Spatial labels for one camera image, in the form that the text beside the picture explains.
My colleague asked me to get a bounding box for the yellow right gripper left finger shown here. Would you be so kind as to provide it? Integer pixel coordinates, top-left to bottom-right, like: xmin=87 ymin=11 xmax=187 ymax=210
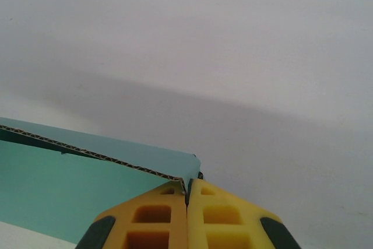
xmin=75 ymin=180 xmax=188 ymax=249

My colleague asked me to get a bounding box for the teal and white cardboard box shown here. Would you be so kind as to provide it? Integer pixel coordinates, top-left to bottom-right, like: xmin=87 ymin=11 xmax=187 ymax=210
xmin=0 ymin=116 xmax=205 ymax=247

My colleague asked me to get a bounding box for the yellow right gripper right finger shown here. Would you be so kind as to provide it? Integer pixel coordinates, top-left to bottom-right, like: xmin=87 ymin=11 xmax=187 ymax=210
xmin=186 ymin=178 xmax=302 ymax=249

